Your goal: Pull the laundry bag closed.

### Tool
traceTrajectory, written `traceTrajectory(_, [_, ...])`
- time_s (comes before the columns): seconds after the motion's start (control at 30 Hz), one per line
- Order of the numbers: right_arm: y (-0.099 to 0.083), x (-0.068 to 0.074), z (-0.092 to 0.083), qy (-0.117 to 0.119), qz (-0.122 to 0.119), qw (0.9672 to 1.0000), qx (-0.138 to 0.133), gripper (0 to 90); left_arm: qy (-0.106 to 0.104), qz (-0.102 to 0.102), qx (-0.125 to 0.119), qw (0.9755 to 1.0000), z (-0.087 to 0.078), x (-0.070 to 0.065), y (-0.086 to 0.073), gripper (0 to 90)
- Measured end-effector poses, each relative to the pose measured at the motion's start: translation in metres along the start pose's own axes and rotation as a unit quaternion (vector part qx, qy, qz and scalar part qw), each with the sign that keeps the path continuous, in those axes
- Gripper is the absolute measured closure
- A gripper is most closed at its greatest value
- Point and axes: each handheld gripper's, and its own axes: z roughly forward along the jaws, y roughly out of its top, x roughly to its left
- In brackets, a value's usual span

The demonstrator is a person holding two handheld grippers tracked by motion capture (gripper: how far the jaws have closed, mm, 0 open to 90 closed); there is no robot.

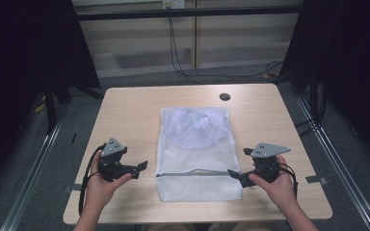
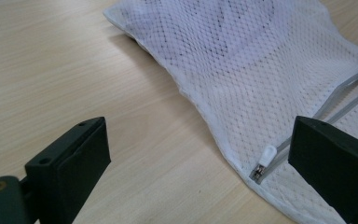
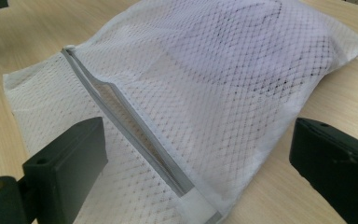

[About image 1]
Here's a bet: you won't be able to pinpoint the person's left hand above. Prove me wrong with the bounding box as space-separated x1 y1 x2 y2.
84 151 133 213

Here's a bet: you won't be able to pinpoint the white garment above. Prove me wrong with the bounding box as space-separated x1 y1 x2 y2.
166 108 231 150

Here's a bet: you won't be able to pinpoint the black floor cables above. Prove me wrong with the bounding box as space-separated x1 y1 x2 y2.
294 90 328 139

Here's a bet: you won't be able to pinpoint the black hanging cable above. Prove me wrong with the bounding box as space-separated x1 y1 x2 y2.
168 17 206 86
170 17 285 80

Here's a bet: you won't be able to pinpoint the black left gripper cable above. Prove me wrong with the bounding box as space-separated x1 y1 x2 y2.
77 143 106 217

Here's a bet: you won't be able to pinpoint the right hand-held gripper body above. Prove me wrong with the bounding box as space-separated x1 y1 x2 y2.
250 142 292 185

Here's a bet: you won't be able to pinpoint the black metal stand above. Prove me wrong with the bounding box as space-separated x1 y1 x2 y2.
271 62 323 124
42 74 106 136

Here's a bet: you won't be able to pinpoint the white wall outlet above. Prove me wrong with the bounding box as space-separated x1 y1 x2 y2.
162 0 186 10

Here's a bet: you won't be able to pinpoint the person's right hand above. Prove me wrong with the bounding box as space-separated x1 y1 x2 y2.
248 154 299 214

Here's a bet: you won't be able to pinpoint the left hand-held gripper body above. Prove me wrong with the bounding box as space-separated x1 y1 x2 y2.
96 138 139 183

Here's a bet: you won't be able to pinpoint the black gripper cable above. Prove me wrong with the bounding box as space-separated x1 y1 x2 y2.
77 143 106 217
278 162 300 199

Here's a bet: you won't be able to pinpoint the black horizontal bar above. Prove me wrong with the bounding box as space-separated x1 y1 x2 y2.
76 5 304 22

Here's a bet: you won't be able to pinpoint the white mesh laundry bag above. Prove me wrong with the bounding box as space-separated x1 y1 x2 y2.
154 106 244 203

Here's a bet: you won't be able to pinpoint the metal floor rail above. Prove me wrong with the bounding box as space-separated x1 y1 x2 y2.
0 117 66 231
295 94 370 231

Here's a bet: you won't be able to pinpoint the black curtain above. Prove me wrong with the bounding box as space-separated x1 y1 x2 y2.
0 0 102 195
278 0 370 169

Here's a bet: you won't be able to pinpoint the grey tape strip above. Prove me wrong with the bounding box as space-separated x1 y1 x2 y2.
304 174 330 186
63 183 84 194

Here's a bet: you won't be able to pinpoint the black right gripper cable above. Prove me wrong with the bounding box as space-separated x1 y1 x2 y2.
278 162 300 199

